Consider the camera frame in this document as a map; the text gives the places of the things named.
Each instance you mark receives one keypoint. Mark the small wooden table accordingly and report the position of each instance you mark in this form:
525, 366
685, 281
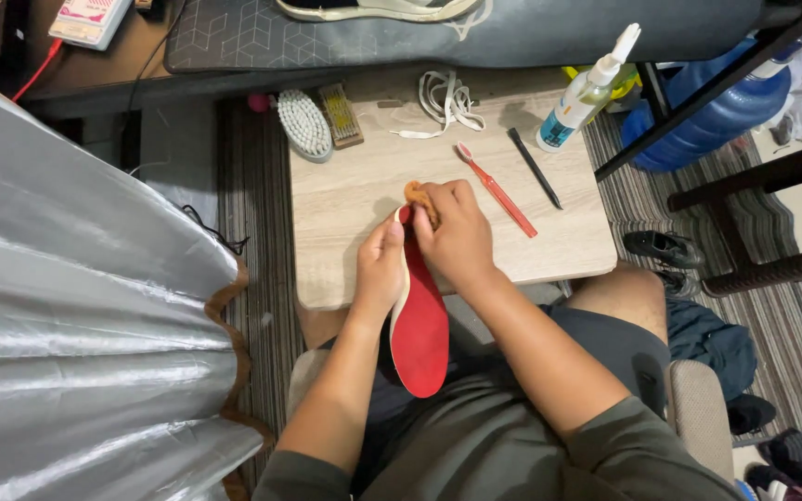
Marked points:
443, 209

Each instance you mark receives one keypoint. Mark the brown cleaning cloth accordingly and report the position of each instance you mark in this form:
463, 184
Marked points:
422, 198

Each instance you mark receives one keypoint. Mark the wooden brass bristle brush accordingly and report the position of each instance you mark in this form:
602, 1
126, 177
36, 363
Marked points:
340, 115

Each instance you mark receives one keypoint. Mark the red shoe insole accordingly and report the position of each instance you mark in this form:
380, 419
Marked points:
418, 327

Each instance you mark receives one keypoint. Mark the grey patterned desk mat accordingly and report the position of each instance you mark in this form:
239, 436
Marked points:
443, 35

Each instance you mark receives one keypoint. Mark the black pen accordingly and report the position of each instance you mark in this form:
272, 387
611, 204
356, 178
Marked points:
534, 169

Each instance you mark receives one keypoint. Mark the white sneaker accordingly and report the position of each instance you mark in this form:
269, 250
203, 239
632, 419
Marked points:
380, 8

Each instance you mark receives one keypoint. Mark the blue water jug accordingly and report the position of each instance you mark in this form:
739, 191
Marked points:
714, 111

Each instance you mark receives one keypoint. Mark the person's left hand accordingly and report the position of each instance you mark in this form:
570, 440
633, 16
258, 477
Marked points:
379, 268

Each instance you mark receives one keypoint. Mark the white spray bottle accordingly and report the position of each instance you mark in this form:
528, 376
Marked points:
585, 94

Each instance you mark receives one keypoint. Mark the red toothbrush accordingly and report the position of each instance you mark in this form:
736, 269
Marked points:
497, 189

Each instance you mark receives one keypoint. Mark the black metal table frame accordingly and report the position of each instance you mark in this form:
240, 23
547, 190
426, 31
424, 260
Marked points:
714, 87

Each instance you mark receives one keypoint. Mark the dark blue cloth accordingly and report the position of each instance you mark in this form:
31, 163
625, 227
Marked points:
711, 341

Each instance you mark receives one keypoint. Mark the black sneaker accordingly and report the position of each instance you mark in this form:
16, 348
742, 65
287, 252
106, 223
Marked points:
791, 459

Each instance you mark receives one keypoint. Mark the person's right hand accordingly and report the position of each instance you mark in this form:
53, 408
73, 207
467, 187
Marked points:
458, 233

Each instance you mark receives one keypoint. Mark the striped rug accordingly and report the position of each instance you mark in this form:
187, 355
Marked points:
777, 334

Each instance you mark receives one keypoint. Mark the pink ball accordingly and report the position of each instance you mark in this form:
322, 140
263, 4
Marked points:
258, 103

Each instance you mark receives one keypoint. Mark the dark wooden chair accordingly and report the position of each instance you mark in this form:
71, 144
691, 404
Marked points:
777, 222

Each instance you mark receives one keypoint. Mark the silver fabric cover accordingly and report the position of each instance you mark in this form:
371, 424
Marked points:
88, 299

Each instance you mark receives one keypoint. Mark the black shoe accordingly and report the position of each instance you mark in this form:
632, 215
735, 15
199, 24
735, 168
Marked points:
662, 248

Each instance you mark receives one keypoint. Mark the white shoelace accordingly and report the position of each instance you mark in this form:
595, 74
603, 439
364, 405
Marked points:
446, 104

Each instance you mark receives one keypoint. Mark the yellow green object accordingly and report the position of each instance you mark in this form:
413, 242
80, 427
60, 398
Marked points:
620, 83

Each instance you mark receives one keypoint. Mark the person's right fingers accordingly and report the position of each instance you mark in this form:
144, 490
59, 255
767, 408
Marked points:
443, 198

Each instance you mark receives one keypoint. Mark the white bristle brush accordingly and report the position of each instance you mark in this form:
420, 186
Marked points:
305, 125

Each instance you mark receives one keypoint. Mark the white pink box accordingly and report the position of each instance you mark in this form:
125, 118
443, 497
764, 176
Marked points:
89, 21

